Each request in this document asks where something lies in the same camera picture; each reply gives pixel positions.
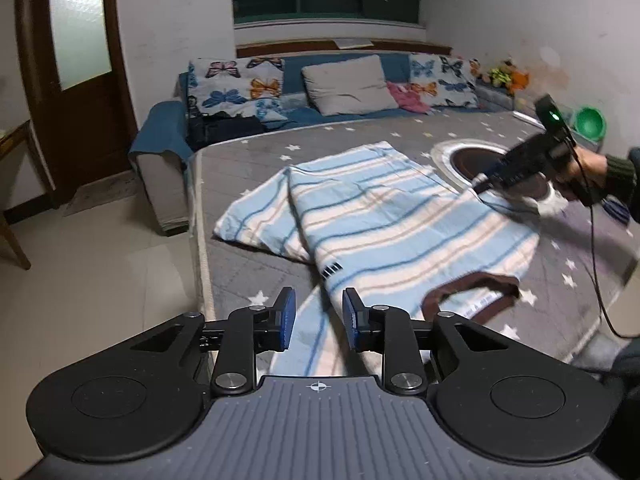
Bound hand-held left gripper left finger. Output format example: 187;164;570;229
130;287;295;397

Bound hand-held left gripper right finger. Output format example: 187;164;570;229
342;288;511;396

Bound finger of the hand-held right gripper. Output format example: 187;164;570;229
472;170;503;195

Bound blue white striped shirt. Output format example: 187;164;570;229
214;141;541;376

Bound person's right hand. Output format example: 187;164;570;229
552;152;608;196

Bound green basin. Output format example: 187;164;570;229
572;105;608;141

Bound brown plush bear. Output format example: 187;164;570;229
487;62;516;88

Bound butterfly print pillow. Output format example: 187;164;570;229
187;57;288;123
407;53;481;109

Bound pink cloth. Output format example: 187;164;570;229
387;81;431;113

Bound grey star-pattern table cover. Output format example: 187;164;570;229
192;110;640;376

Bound grey pillow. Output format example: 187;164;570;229
301;55;399;116

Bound black bag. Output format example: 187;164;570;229
187;112;266;150

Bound blue sofa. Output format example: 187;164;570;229
129;51;516;236

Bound grey floor mat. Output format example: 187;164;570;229
62;177;141;218

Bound person's leg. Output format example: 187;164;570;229
570;332;640;480

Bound brown door with frosted glass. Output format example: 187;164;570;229
14;0;138;208

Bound wooden chair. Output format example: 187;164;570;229
0;207;32;271

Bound wooden desk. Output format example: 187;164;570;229
0;119;57;211

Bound black cable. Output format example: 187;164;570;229
572;147;640;340

